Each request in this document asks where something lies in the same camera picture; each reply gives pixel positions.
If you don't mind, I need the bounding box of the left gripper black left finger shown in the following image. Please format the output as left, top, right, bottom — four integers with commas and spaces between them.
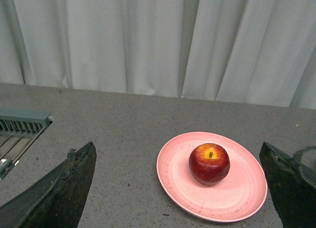
0, 142, 96, 228

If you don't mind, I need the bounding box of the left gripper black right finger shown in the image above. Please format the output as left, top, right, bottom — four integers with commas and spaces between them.
259, 142, 316, 228

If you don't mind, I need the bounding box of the red apple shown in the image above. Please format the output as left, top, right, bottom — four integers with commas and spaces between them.
189, 143, 231, 187

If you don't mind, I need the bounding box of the pink plate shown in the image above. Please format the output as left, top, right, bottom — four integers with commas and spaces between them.
157, 132, 268, 223

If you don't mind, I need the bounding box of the green metal rack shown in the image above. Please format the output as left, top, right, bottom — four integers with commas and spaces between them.
0, 107, 53, 180

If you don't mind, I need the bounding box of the white curtain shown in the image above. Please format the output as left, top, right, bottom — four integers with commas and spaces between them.
0, 0, 316, 109

